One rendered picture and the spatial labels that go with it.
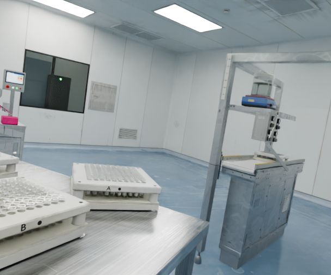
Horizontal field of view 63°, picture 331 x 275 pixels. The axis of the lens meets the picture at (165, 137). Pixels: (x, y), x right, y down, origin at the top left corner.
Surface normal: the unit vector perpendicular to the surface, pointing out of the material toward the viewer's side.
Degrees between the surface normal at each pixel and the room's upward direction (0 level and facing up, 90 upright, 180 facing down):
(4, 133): 90
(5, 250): 0
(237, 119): 90
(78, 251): 0
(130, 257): 0
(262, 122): 90
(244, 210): 90
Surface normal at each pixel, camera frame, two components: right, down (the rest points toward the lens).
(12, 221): 0.15, -0.98
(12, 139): 0.61, 0.19
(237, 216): -0.65, -0.03
